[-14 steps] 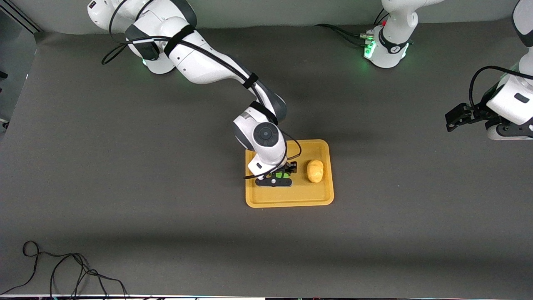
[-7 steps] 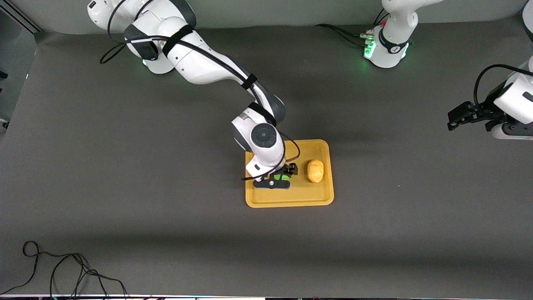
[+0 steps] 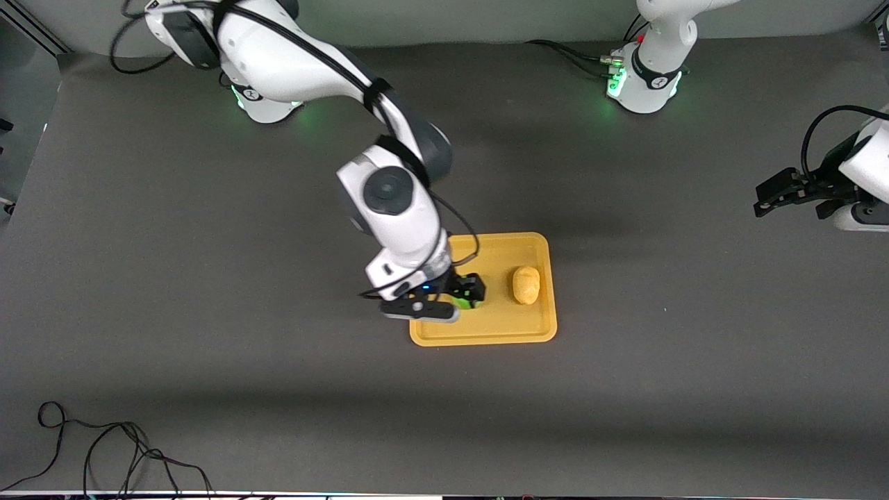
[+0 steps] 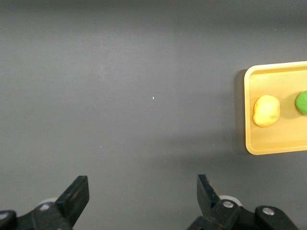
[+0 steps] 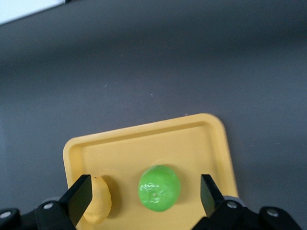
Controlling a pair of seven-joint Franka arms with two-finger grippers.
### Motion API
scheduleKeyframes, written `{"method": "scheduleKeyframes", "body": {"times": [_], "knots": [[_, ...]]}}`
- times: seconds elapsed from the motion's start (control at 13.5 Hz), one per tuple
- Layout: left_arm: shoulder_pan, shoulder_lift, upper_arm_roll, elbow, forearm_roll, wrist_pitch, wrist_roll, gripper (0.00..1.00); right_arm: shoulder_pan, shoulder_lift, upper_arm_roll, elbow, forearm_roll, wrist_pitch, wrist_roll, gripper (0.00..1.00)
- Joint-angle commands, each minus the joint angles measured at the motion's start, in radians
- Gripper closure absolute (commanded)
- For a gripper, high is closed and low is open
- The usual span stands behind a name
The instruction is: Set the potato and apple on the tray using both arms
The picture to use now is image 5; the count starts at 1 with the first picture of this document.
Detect yellow toy potato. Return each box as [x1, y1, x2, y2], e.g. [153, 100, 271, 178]
[83, 175, 113, 225]

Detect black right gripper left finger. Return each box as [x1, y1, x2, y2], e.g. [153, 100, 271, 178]
[0, 174, 93, 230]

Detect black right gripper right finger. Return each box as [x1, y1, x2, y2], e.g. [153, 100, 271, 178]
[191, 174, 302, 230]

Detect dark grey table mat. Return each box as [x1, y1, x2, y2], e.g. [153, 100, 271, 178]
[0, 0, 307, 230]

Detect yellow plastic tray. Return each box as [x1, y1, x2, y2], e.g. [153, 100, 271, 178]
[62, 113, 239, 230]

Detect green toy apple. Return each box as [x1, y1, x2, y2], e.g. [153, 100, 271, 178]
[138, 164, 181, 213]

